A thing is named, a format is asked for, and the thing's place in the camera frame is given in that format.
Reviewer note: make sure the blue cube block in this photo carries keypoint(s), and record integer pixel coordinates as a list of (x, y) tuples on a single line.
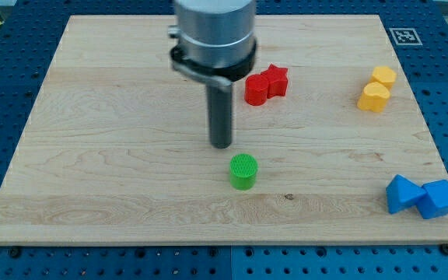
[(435, 201)]

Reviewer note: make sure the red star block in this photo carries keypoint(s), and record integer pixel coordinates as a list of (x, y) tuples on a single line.
[(277, 80)]

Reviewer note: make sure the white fiducial marker tag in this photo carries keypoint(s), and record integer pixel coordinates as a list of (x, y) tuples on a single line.
[(404, 36)]

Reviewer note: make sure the red cylinder block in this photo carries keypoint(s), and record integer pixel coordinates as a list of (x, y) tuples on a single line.
[(256, 90)]

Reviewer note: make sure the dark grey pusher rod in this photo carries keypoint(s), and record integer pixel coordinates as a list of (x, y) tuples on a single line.
[(220, 115)]

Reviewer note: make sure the yellow heart block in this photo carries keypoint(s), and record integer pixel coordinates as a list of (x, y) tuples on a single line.
[(374, 97)]

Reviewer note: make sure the green cylinder block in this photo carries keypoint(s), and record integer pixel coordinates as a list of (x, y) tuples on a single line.
[(243, 170)]

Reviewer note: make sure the blue triangle block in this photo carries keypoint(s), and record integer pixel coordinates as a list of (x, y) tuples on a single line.
[(402, 194)]

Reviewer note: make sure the yellow pentagon block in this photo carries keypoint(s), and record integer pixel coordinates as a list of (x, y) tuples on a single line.
[(384, 75)]

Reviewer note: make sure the wooden board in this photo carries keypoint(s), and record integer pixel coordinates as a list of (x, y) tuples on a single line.
[(116, 152)]

